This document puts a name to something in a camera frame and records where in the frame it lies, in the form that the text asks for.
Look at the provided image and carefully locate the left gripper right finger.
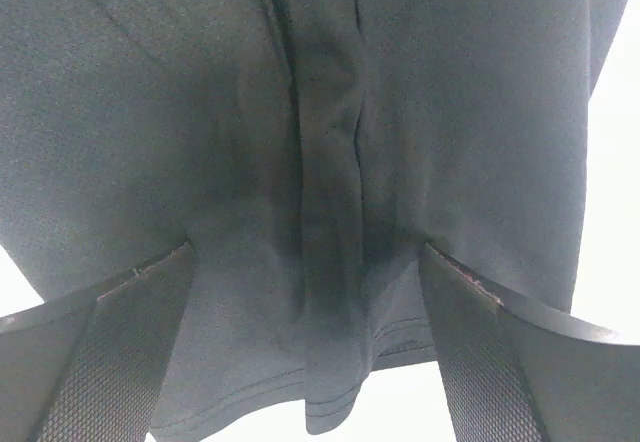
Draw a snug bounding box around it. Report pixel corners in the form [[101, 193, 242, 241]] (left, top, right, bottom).
[[420, 244, 639, 441]]

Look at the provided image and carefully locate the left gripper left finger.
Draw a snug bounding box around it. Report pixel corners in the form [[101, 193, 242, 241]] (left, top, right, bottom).
[[1, 243, 196, 441]]

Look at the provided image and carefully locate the black t shirt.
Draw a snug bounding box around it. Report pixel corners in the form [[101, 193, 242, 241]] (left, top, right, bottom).
[[1, 0, 628, 441]]

